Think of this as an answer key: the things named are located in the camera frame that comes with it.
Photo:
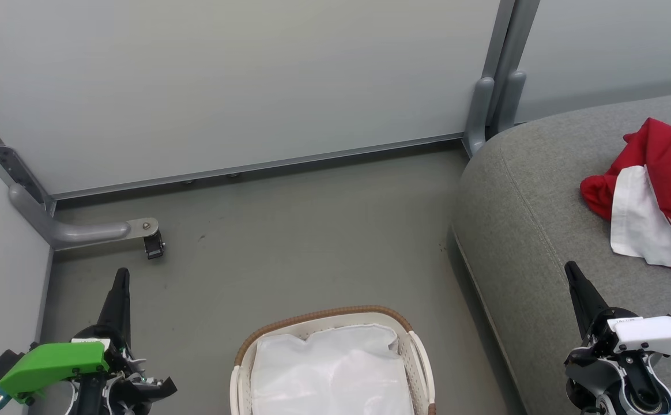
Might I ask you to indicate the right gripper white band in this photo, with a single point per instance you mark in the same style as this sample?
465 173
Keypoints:
652 334

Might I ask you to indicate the black caster wheel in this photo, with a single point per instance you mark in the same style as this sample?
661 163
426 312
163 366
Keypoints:
154 246

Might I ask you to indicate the white basket liner bag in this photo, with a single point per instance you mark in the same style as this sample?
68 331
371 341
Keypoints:
330 374

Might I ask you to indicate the grey partition bottom rail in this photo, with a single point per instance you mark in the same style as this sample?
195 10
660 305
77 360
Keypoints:
255 167

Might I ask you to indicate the long grey partition foot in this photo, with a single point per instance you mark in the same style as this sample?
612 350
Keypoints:
76 231

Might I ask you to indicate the grey partition double post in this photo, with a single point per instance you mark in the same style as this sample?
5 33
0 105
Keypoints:
511 34

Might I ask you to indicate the short grey partition foot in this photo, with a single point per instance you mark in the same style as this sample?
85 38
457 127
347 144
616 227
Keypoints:
511 101
479 109

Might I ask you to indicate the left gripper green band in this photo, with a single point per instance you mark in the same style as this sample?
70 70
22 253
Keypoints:
53 363

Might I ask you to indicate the grey partition corner post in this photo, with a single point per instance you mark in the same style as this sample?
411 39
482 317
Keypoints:
1 155

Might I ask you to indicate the grey fabric sofa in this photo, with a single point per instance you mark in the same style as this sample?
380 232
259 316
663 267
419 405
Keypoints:
531 230

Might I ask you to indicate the white laundry basket brown rim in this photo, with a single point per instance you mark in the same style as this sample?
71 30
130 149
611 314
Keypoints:
419 357

